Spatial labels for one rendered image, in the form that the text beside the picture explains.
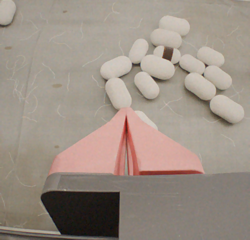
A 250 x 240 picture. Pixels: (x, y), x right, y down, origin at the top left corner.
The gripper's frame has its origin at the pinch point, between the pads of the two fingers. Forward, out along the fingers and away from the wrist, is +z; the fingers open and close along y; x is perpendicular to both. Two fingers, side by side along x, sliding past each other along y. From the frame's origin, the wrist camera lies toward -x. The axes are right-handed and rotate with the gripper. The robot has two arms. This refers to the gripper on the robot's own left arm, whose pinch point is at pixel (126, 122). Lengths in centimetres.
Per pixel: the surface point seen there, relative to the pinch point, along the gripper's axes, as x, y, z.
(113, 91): 1.7, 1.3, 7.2
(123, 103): 2.5, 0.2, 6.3
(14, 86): 2.2, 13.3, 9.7
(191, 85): 1.4, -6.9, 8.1
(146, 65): -0.2, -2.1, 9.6
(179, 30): -3.1, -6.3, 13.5
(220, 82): 1.1, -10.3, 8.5
